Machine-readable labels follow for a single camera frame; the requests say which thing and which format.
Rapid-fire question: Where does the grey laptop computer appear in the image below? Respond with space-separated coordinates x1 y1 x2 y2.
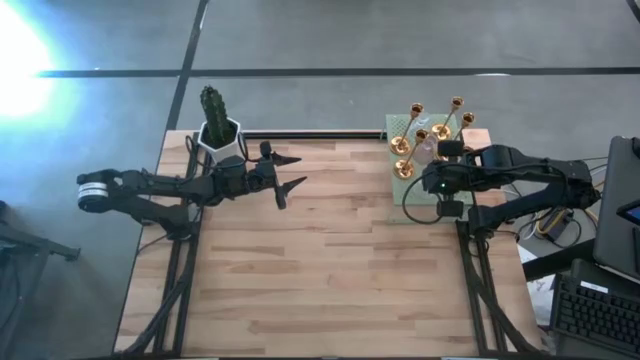
592 135 640 281

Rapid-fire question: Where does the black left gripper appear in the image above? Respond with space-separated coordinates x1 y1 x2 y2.
245 141 308 210

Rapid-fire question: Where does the pink ribbed glass candle holder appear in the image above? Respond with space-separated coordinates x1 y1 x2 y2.
413 135 440 165

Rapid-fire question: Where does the green perforated metal shelf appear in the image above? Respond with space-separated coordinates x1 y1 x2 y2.
383 113 476 226

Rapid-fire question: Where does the white hexagonal plant pot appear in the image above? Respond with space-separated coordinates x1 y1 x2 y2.
196 117 250 166

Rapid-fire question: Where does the white printed paper sheet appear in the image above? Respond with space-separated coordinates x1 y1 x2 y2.
517 244 556 326

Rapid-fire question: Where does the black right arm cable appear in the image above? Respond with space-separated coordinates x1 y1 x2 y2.
401 172 449 226

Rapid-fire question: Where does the yellow cable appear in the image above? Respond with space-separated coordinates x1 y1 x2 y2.
535 207 596 237

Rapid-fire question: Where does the black table edge frame bar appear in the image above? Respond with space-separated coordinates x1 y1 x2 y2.
243 129 387 140

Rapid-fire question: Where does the small lit screen device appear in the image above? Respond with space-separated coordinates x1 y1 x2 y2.
615 198 640 227

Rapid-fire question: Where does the green cactus plant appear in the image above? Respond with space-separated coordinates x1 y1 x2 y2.
199 84 232 146

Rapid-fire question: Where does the black computer keyboard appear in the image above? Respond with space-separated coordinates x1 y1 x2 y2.
549 273 640 359

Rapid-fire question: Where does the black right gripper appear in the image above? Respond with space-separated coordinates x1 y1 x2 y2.
422 140 481 219

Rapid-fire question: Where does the gold metal candlestick holder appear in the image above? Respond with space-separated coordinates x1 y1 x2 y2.
430 95 465 142
393 128 430 181
389 102 425 157
452 112 477 146

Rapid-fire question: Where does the black power box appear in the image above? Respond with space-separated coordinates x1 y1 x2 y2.
547 212 576 241

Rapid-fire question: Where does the dark metal stand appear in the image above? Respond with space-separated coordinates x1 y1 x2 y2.
0 199 82 360

